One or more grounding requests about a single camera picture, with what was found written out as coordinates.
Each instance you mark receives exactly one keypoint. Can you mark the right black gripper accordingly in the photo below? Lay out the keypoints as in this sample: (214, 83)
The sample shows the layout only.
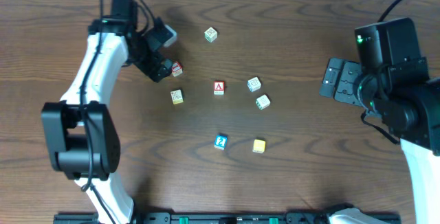
(339, 82)

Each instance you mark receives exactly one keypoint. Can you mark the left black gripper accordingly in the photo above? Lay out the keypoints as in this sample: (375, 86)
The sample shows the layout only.
(157, 67)

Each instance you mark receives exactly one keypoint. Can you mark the red letter I block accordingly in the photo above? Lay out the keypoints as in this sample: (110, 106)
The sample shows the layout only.
(176, 69)

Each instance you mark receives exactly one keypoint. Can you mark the red letter A block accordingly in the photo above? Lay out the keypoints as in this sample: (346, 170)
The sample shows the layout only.
(219, 87)

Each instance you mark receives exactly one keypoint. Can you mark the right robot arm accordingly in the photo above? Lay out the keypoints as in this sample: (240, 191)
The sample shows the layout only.
(391, 82)

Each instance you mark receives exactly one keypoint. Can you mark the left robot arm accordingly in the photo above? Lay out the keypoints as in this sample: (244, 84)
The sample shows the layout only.
(80, 135)

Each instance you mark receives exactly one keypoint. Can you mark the yellow-edged butterfly block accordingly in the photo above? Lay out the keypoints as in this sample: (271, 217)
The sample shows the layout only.
(177, 96)

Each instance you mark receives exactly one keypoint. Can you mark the far green-edged wooden block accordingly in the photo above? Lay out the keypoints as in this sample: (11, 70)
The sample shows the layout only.
(211, 34)

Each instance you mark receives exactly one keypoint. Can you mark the green-edged wooden block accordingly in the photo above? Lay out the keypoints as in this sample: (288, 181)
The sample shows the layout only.
(263, 102)
(211, 34)

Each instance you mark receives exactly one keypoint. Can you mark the blue-edged wooden block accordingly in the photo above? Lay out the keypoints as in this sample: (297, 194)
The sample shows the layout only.
(254, 84)

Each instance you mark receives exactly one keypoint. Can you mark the blue number 2 block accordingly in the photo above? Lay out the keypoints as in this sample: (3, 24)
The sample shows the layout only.
(220, 142)

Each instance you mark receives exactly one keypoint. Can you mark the yellow wooden block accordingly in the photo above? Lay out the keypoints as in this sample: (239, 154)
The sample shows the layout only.
(259, 146)

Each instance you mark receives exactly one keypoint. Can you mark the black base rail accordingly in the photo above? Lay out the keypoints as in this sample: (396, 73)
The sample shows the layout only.
(167, 218)

